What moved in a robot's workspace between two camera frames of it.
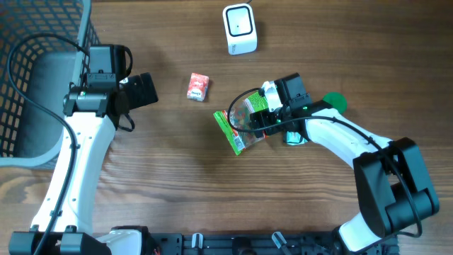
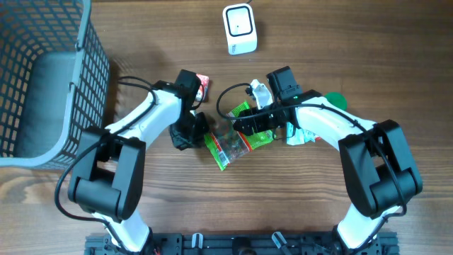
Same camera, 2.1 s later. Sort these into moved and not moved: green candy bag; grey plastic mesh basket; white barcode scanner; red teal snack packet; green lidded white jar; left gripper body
Moved: left gripper body; green candy bag
Not moved: red teal snack packet; white barcode scanner; grey plastic mesh basket; green lidded white jar
